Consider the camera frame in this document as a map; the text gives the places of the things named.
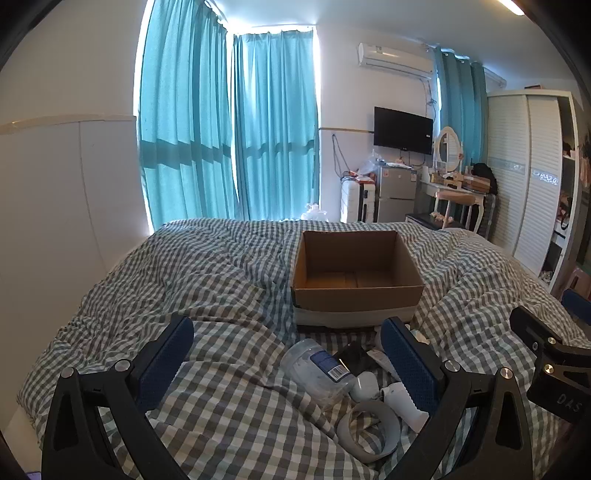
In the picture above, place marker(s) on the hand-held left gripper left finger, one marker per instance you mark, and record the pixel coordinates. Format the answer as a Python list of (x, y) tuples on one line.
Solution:
[(168, 355)]

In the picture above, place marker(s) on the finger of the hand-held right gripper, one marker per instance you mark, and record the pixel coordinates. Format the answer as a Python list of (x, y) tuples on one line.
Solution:
[(531, 325), (577, 304)]

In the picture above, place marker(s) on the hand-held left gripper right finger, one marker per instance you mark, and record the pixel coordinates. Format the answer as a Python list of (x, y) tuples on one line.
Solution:
[(406, 364)]

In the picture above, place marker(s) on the white tube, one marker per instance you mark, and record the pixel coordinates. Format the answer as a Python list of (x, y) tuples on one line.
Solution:
[(381, 359)]

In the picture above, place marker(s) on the white plastic device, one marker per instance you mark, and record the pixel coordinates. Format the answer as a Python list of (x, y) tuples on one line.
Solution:
[(401, 404)]

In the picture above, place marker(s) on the white rounded case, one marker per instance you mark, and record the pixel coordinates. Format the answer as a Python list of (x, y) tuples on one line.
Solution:
[(364, 385)]

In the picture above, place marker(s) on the black pouch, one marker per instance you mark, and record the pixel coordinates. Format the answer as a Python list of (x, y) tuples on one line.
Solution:
[(353, 357)]

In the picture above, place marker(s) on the grey tape roll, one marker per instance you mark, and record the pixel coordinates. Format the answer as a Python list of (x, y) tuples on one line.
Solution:
[(351, 438)]

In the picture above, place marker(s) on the brown cardboard box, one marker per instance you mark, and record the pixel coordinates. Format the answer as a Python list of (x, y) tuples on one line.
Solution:
[(355, 258)]

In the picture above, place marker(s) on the grey checked blanket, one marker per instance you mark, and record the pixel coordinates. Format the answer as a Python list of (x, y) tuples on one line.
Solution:
[(207, 277)]

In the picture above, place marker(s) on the white wardrobe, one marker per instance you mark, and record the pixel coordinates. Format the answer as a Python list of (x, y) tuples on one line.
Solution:
[(521, 175)]

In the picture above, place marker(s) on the dark low cabinet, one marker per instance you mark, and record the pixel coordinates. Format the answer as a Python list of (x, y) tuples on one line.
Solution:
[(422, 220)]

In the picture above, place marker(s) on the white and pink chair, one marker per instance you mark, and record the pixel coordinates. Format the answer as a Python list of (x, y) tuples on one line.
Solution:
[(455, 198)]

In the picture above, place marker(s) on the black bag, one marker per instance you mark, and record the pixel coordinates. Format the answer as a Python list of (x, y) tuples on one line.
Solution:
[(485, 177)]

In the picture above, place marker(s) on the white vanity table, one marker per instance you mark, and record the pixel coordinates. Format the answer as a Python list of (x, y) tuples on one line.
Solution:
[(461, 187)]

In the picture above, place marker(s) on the silver fridge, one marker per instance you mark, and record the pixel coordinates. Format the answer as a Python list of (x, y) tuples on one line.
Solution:
[(397, 194)]

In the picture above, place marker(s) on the white floor appliance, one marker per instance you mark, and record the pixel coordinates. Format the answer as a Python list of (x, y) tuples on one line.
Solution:
[(353, 201)]

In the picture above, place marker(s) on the white plastic bag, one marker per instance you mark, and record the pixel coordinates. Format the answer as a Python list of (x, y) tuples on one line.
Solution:
[(315, 213)]

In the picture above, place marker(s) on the white oval mirror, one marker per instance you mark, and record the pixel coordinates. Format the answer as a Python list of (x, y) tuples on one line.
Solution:
[(448, 147)]

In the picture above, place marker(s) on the clear plastic bag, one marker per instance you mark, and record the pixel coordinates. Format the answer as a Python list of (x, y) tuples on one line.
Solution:
[(371, 164)]

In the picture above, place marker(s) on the narrow teal curtain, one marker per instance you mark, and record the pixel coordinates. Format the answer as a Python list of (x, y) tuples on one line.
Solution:
[(461, 110)]

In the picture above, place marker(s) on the wide teal curtain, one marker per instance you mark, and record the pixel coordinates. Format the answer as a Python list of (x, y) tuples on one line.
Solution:
[(184, 115)]

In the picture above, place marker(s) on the white air conditioner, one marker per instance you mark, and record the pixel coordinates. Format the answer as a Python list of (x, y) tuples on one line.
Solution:
[(392, 57)]

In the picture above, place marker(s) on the ceiling light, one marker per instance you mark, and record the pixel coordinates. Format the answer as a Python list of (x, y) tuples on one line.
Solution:
[(512, 7)]

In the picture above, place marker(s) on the black wall television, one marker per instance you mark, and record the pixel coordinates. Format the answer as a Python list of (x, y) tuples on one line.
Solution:
[(401, 129)]

